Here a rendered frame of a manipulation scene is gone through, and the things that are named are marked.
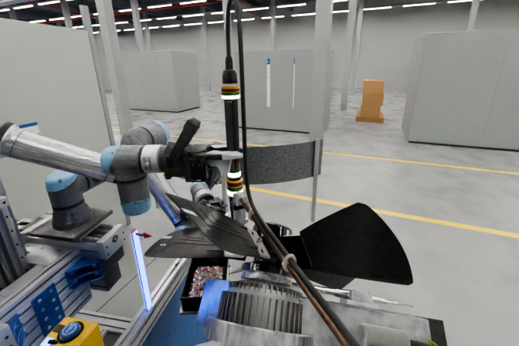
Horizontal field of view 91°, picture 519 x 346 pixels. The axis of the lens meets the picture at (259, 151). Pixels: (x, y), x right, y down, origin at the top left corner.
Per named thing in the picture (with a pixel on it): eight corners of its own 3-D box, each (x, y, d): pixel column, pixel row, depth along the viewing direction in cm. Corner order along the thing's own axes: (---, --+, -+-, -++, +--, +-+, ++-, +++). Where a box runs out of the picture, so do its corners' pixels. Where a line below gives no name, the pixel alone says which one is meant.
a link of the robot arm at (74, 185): (43, 206, 109) (34, 177, 104) (72, 191, 121) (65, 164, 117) (66, 209, 106) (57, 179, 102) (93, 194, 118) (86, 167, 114)
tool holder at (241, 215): (255, 227, 69) (254, 195, 66) (230, 233, 67) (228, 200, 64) (244, 211, 77) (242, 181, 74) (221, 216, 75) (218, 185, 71)
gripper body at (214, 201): (228, 205, 93) (218, 191, 103) (205, 208, 89) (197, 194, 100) (227, 224, 95) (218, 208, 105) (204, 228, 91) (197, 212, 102)
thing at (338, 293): (288, 288, 71) (410, 310, 72) (290, 288, 69) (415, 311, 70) (289, 279, 72) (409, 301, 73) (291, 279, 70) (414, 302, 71)
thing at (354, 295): (366, 304, 72) (373, 304, 69) (345, 300, 72) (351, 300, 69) (365, 293, 74) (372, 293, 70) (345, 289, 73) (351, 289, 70)
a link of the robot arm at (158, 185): (119, 127, 88) (198, 240, 95) (140, 121, 98) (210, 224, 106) (99, 143, 92) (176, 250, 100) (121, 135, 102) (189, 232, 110)
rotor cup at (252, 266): (294, 279, 76) (297, 235, 82) (292, 273, 64) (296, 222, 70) (246, 272, 79) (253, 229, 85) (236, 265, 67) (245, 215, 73)
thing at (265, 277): (293, 288, 74) (293, 280, 75) (290, 283, 63) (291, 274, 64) (245, 280, 77) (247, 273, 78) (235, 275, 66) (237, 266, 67)
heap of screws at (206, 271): (222, 304, 99) (222, 297, 98) (185, 306, 98) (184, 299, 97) (226, 268, 117) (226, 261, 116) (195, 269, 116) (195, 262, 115)
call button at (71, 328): (70, 343, 61) (69, 337, 61) (56, 340, 62) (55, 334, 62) (84, 327, 65) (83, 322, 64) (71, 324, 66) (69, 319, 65)
